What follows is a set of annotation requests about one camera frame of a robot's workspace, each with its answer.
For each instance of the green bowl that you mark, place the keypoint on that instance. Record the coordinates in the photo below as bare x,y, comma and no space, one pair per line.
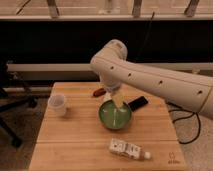
114,118

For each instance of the black rectangular device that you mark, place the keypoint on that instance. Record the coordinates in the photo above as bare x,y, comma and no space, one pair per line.
137,103

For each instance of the white sponge block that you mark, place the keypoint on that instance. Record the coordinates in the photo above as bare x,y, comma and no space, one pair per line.
107,97

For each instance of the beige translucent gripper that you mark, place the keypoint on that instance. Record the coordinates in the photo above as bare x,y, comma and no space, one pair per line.
117,98

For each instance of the white ceramic cup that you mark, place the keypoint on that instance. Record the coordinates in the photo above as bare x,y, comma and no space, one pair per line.
57,102

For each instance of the brown sausage toy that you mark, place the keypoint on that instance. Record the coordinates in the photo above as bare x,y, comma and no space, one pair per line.
99,92

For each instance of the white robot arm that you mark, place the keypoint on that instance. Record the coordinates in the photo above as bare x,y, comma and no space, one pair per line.
190,91

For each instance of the plastic bottle with label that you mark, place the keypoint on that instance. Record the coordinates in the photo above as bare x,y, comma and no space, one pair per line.
127,149

